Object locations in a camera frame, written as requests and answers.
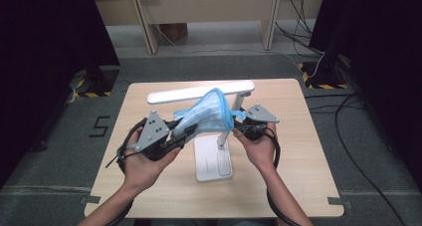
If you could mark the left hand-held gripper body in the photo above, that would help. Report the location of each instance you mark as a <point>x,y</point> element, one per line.
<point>153,133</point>

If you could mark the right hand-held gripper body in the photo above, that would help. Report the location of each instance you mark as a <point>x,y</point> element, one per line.
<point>260,114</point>

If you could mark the blue cleaning cloth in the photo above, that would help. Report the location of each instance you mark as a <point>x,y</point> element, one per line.
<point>209,114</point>

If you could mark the white desk lamp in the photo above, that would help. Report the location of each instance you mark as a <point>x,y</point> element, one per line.
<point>212,159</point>

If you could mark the person's right hand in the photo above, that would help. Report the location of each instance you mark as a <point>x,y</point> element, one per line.
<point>262,151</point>

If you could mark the person's left hand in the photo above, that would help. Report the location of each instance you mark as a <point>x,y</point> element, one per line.
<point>142,171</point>

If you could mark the black stand base striped tape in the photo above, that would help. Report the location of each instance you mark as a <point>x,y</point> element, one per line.
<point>99,81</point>
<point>326,76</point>

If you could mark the brown cardboard box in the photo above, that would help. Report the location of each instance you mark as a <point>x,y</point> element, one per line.
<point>174,32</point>

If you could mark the grey tape piece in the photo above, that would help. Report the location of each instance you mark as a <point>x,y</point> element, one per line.
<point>336,201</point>
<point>91,199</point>

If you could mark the beige wooden desk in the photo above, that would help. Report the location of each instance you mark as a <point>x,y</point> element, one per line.
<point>212,10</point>

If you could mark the black curtain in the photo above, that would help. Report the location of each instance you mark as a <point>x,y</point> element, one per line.
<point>46,53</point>
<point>381,53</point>

